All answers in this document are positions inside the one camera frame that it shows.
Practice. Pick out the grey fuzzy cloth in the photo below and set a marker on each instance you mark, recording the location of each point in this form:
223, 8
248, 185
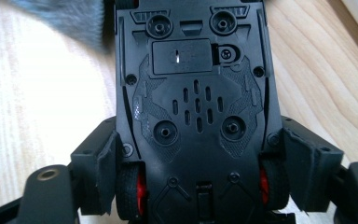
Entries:
71, 15

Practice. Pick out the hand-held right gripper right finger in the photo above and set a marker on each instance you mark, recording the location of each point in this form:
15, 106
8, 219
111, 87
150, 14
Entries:
310, 168

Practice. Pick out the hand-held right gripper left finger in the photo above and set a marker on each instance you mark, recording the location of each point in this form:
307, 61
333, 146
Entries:
96, 174

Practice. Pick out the blue and black toy car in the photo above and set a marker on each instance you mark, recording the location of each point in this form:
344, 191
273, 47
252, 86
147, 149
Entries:
199, 140

